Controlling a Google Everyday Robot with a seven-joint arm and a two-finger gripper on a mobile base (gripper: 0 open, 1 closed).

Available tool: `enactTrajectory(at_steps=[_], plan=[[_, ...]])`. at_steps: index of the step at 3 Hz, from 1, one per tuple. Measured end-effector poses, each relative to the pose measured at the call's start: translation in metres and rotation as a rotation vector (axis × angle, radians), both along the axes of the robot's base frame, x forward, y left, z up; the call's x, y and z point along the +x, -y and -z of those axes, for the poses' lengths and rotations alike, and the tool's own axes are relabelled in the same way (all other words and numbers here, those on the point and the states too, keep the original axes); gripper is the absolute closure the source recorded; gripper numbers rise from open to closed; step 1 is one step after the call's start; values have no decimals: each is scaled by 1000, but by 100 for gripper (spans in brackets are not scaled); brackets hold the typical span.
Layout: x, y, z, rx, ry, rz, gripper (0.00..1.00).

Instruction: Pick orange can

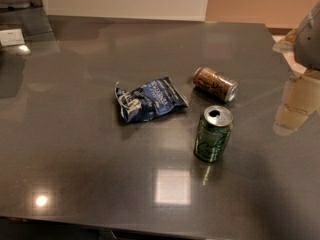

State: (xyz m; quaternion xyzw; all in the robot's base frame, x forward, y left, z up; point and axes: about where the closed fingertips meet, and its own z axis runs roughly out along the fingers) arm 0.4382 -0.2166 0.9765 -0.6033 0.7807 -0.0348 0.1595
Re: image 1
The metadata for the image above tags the orange soda can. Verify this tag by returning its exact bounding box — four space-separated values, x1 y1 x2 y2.
193 67 238 103

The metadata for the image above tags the green soda can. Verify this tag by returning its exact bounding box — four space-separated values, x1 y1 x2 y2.
194 105 233 163

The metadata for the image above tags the blue chip bag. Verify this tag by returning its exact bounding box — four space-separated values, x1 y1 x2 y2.
114 76 188 123

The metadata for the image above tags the white card on table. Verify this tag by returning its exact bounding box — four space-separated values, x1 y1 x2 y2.
0 29 25 47

